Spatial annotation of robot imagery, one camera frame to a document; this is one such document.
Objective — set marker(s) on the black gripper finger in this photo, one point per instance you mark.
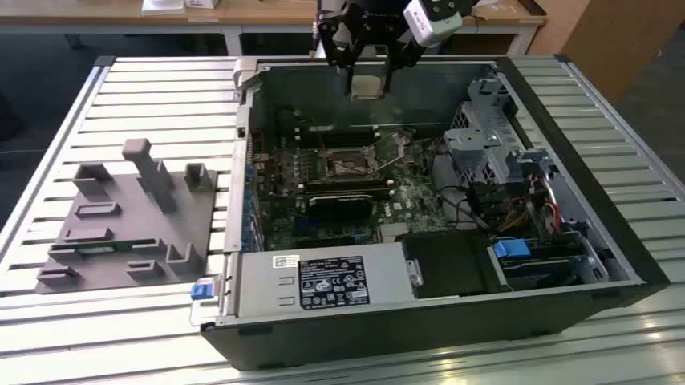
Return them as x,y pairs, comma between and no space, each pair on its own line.
409,52
335,40

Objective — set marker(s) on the silver CPU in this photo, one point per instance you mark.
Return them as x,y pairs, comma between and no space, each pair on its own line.
368,86

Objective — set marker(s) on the metal locking lever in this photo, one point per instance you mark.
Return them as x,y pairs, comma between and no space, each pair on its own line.
393,160
321,138

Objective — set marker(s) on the CPU socket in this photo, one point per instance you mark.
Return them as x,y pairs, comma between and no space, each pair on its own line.
348,166

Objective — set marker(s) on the black rear port block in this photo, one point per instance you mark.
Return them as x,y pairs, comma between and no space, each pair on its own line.
337,136

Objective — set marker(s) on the white box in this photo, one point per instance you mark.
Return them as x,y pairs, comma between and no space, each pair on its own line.
201,3
161,6

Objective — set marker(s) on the silver drive cage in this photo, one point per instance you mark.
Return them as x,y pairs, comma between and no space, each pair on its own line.
476,152

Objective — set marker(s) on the black RAM stick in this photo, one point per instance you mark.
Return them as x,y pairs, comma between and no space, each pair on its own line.
343,183
348,190

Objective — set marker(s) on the green motherboard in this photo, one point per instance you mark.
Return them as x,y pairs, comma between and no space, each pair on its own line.
417,200

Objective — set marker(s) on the wooden cabinet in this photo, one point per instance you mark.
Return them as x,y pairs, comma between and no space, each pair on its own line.
616,40

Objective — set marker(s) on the black graphics card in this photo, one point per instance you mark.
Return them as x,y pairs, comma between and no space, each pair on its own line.
343,206

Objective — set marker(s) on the wooden desk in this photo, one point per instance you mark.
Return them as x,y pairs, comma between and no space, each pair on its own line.
108,20

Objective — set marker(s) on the small silver heatsink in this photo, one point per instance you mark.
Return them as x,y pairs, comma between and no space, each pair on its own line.
396,232

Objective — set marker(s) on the black plastic shroud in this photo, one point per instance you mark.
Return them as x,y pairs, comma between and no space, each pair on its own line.
449,260

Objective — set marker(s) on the blue disk carrier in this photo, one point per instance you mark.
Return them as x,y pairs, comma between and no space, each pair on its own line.
511,248

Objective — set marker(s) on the grey parts rack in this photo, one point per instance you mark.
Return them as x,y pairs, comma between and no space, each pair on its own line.
134,224

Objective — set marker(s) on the silver power supply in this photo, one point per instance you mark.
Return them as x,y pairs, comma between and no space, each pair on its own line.
268,280

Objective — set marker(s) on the green RAM stick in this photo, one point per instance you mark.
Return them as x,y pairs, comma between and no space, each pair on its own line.
124,245

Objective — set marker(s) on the blue case latch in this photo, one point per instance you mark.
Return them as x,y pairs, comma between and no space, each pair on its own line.
202,290

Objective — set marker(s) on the black PC case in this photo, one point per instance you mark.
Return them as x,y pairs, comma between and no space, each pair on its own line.
428,333

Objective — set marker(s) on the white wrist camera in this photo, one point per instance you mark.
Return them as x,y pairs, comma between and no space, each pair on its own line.
428,20

